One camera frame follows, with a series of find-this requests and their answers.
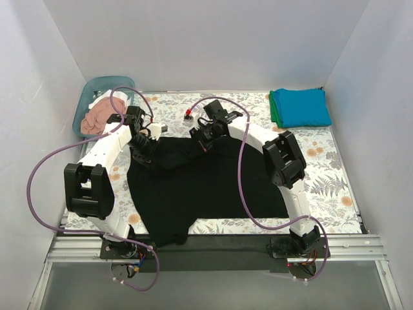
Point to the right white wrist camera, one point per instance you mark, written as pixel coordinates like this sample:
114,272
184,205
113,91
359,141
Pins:
191,119

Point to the white t shirt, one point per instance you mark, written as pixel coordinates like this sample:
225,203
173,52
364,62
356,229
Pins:
117,94

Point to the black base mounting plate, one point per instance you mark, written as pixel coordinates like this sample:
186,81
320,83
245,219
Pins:
231,252

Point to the pink t shirt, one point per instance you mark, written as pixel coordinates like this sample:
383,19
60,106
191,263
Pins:
95,120

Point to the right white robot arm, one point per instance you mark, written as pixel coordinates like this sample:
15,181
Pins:
284,163

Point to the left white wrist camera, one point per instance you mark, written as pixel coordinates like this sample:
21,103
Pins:
156,130

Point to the black t shirt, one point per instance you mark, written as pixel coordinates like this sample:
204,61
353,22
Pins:
183,184

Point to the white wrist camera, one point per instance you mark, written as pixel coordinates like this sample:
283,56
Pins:
156,130
191,119

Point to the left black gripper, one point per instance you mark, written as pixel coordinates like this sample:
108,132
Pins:
142,152

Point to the aluminium frame rail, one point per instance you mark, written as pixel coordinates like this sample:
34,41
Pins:
343,247

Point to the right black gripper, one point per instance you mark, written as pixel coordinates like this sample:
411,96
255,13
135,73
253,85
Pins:
200,139

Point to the folded blue t shirt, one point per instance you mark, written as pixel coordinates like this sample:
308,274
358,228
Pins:
302,108

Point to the teal plastic laundry bin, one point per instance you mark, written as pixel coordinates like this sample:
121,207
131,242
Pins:
91,91

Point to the floral patterned table mat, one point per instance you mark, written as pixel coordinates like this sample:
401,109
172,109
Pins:
327,189

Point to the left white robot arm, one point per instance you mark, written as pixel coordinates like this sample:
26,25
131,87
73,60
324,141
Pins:
88,189

